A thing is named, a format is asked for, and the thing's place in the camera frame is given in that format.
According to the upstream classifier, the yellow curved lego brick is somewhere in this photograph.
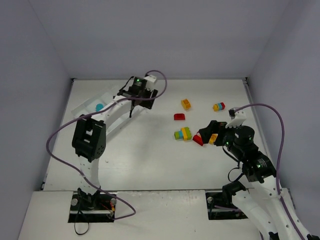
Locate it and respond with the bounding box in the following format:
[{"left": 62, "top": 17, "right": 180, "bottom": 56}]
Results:
[{"left": 208, "top": 133, "right": 218, "bottom": 145}]

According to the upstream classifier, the red curved lego brick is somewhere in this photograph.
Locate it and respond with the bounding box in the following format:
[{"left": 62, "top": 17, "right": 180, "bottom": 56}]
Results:
[{"left": 173, "top": 113, "right": 186, "bottom": 121}]

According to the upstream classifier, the blue oval lego brick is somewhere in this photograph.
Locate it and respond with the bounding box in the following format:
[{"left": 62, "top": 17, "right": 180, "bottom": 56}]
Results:
[{"left": 95, "top": 103, "right": 104, "bottom": 112}]

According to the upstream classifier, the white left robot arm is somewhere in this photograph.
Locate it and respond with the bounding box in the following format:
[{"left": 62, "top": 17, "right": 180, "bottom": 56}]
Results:
[{"left": 71, "top": 75, "right": 158, "bottom": 188}]

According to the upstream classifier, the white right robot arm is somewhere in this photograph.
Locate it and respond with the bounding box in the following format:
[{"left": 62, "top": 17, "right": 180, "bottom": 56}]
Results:
[{"left": 198, "top": 120, "right": 319, "bottom": 240}]

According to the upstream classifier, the red flower lego brick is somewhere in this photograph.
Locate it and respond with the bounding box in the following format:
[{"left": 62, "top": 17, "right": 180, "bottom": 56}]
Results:
[{"left": 192, "top": 134, "right": 204, "bottom": 146}]

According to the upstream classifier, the green blue yellow lego stack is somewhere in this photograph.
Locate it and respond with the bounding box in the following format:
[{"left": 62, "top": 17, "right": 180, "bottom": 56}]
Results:
[{"left": 174, "top": 127, "right": 193, "bottom": 141}]

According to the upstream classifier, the yellow blue red lego stack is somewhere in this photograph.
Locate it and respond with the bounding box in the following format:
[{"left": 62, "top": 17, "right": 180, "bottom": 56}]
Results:
[{"left": 212, "top": 102, "right": 226, "bottom": 112}]

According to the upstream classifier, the yellow square lego brick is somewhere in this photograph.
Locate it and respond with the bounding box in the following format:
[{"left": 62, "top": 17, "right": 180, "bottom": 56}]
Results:
[{"left": 181, "top": 98, "right": 192, "bottom": 111}]

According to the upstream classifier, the clear plastic divided tray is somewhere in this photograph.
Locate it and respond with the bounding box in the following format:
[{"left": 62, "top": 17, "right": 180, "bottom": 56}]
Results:
[{"left": 71, "top": 85, "right": 145, "bottom": 141}]

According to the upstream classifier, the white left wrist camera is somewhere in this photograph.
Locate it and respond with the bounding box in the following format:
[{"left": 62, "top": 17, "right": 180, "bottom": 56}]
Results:
[{"left": 143, "top": 75, "right": 157, "bottom": 91}]

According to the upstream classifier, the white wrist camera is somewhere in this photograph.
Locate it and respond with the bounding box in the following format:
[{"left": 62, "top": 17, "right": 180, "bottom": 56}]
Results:
[
  {"left": 225, "top": 108, "right": 247, "bottom": 129},
  {"left": 143, "top": 75, "right": 157, "bottom": 91}
]

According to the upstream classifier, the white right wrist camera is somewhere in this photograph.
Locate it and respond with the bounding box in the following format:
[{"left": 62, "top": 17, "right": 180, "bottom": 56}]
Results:
[{"left": 225, "top": 108, "right": 247, "bottom": 129}]

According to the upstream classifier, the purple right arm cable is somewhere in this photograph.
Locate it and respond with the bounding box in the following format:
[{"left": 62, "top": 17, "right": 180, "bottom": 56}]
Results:
[{"left": 212, "top": 103, "right": 306, "bottom": 240}]

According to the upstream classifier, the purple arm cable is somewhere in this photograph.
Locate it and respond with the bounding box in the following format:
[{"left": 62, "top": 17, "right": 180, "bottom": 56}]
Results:
[
  {"left": 212, "top": 103, "right": 306, "bottom": 240},
  {"left": 46, "top": 69, "right": 168, "bottom": 221}
]

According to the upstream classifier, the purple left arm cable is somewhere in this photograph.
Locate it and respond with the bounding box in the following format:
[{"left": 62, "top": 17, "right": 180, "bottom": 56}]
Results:
[{"left": 46, "top": 69, "right": 168, "bottom": 221}]

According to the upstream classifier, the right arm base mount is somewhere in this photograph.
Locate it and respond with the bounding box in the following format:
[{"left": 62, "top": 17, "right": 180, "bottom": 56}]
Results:
[{"left": 205, "top": 191, "right": 248, "bottom": 221}]

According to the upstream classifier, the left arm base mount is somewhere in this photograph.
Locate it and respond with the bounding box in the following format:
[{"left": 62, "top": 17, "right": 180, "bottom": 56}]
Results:
[{"left": 68, "top": 192, "right": 117, "bottom": 223}]

